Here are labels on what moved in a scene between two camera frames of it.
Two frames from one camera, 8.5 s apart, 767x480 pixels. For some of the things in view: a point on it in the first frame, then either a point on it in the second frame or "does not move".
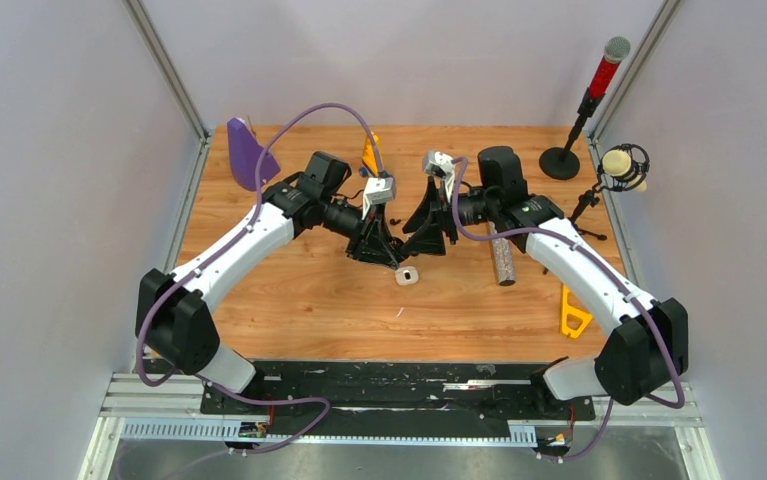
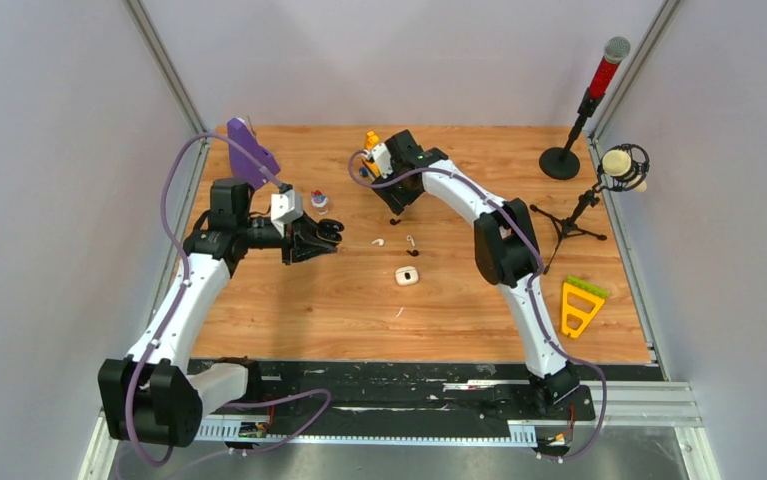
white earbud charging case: (406, 275) does not move
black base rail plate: (395, 392) does not move
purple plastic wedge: (244, 154) does not move
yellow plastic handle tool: (568, 309) does not move
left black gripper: (371, 244) → (300, 250)
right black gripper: (436, 208) → (396, 201)
